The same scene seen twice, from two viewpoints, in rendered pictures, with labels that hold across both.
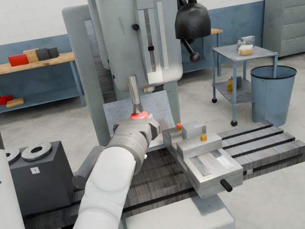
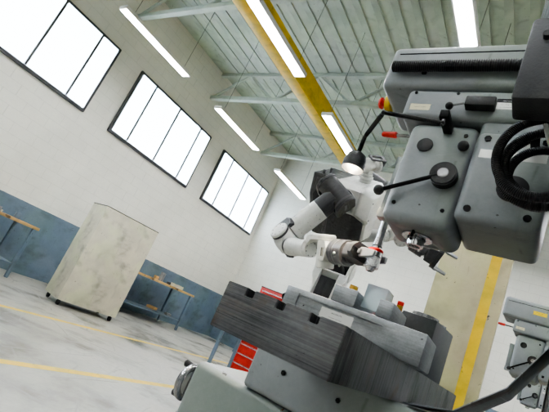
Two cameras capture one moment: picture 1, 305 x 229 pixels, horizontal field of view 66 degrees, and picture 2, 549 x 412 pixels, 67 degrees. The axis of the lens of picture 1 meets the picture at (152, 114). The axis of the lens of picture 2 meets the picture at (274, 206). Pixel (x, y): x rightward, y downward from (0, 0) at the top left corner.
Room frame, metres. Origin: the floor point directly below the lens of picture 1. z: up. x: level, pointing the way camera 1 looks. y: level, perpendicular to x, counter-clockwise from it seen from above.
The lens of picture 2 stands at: (1.28, -1.05, 0.92)
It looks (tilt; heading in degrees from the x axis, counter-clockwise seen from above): 15 degrees up; 138
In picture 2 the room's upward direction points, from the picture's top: 24 degrees clockwise
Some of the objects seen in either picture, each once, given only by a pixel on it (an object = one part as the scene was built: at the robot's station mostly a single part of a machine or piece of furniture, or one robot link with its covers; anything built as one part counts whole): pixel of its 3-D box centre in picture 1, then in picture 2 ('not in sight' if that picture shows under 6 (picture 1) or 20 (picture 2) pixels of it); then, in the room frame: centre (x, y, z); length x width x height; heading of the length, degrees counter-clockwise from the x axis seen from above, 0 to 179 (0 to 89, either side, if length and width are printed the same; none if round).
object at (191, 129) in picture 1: (191, 132); (377, 301); (0.75, -0.13, 1.08); 0.06 x 0.05 x 0.06; 103
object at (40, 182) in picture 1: (31, 177); (421, 347); (0.64, 0.43, 1.07); 0.22 x 0.12 x 0.20; 95
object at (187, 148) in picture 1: (199, 145); (353, 302); (0.69, -0.15, 1.06); 0.15 x 0.06 x 0.04; 103
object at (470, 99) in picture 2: not in sight; (470, 105); (0.81, -0.12, 1.66); 0.12 x 0.04 x 0.04; 11
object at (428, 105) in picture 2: not in sight; (467, 128); (0.76, 0.01, 1.68); 0.34 x 0.24 x 0.10; 11
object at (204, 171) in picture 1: (196, 149); (358, 320); (0.72, -0.14, 1.02); 0.35 x 0.15 x 0.11; 13
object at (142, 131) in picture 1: (131, 140); (352, 254); (0.50, 0.06, 1.24); 0.13 x 0.12 x 0.10; 76
